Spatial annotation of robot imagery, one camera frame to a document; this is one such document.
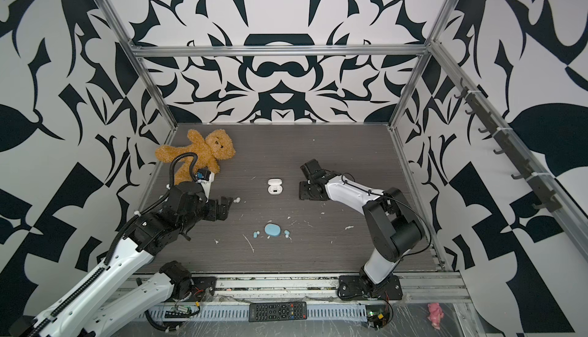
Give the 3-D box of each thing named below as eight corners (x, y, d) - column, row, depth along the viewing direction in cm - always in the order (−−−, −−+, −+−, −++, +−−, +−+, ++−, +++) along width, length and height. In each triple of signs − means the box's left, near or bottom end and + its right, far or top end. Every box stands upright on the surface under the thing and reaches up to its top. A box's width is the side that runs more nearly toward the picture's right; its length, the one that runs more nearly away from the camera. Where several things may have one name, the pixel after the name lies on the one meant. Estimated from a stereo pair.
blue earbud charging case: (264, 236, 87) (264, 233, 85) (265, 226, 90) (264, 224, 88) (280, 236, 87) (280, 233, 85) (280, 226, 90) (280, 224, 88)
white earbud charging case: (267, 194, 98) (266, 190, 95) (268, 183, 101) (267, 178, 98) (282, 194, 98) (282, 190, 95) (283, 183, 101) (282, 178, 98)
